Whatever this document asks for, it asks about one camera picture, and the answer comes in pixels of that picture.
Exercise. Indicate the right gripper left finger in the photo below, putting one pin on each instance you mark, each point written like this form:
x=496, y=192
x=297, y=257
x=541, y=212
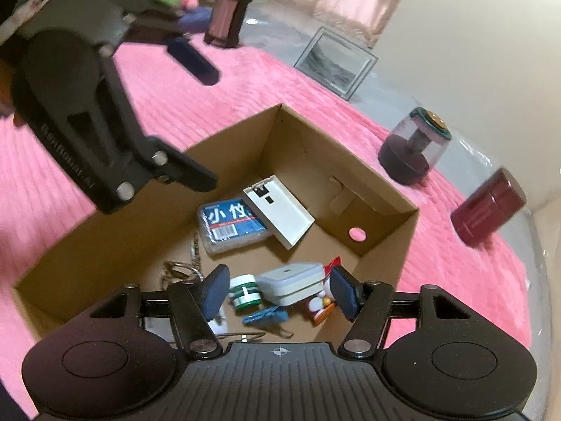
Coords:
x=193, y=305

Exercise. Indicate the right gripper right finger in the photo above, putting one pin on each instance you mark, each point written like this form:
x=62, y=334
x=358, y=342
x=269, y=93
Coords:
x=367, y=306

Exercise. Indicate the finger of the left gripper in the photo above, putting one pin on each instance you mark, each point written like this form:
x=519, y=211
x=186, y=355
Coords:
x=162, y=28
x=167, y=164

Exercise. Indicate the red Doraemon figurine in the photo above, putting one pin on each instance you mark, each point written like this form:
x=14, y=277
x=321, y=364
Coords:
x=318, y=307

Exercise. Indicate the clear plastic card box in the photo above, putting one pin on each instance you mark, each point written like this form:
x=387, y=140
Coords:
x=229, y=225

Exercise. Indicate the grey white small container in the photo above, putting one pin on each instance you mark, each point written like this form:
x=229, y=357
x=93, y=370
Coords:
x=290, y=284

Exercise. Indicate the white plastic tray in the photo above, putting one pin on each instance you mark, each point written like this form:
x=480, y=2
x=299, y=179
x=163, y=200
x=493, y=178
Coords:
x=279, y=210

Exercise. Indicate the metal keyring in box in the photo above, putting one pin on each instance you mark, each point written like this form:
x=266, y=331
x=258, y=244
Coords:
x=188, y=272

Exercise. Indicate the green white tape roll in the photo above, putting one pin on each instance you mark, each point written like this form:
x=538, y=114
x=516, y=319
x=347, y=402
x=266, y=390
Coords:
x=244, y=293

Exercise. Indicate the white blue flat box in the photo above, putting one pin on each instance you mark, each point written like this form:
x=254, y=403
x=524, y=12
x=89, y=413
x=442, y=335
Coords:
x=196, y=21

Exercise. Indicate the blue plastic clip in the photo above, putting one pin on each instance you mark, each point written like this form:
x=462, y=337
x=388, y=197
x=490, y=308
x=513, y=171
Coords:
x=268, y=317

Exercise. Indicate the brown cardboard box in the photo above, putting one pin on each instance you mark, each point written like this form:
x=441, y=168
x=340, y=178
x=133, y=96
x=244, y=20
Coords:
x=358, y=214

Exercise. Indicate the pink ribbed blanket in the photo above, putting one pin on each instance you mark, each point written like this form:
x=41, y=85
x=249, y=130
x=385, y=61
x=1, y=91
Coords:
x=40, y=205

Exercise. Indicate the maroon insulated food jar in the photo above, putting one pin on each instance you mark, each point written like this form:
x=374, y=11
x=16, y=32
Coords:
x=493, y=204

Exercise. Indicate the glass jar green lid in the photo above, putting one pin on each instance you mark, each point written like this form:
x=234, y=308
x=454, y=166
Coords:
x=414, y=146

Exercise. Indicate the framed landscape picture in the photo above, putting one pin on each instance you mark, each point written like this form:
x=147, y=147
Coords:
x=336, y=62

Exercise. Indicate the steel thermos with handle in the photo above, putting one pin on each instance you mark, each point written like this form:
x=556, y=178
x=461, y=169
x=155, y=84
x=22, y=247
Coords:
x=226, y=23

